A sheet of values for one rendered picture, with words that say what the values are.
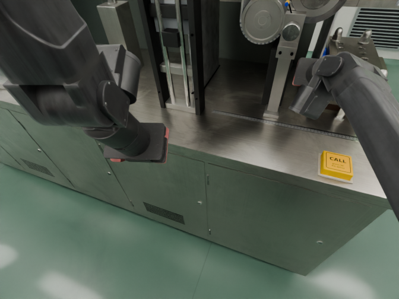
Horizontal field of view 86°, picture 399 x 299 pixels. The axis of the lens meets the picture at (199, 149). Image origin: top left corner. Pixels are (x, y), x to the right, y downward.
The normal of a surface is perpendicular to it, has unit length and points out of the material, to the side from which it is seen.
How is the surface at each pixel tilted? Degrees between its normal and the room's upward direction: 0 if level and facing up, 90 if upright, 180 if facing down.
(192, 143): 0
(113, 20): 90
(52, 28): 77
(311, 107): 72
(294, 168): 0
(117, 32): 90
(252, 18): 90
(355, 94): 64
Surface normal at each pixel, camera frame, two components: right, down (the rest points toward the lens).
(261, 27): -0.36, 0.69
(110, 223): -0.05, -0.68
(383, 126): -0.91, -0.33
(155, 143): -0.08, -0.23
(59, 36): 0.94, -0.09
